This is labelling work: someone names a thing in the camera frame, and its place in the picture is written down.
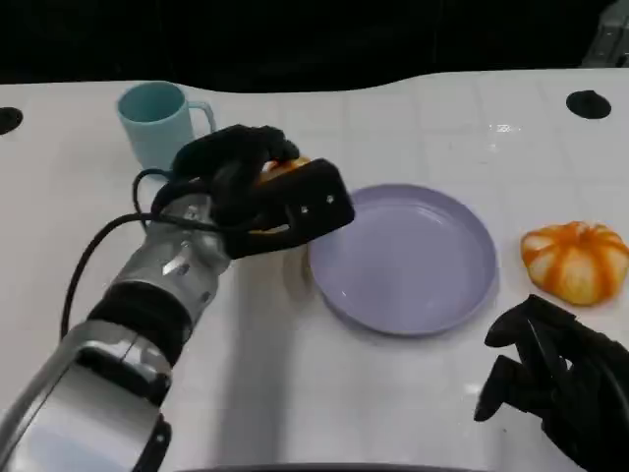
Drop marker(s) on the lilac plate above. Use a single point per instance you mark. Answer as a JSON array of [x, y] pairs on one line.
[[408, 260]]

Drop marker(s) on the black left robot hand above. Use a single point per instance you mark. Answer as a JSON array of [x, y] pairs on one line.
[[231, 157]]

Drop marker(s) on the orange and white bread roll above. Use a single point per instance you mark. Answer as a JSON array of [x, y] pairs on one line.
[[575, 265], [282, 169]]

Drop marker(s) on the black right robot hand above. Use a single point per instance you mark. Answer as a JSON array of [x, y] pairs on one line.
[[575, 383]]

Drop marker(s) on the grey metal frame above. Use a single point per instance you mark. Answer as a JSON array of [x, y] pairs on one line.
[[607, 34]]

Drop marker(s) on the pale green mug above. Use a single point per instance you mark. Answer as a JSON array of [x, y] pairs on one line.
[[154, 130]]

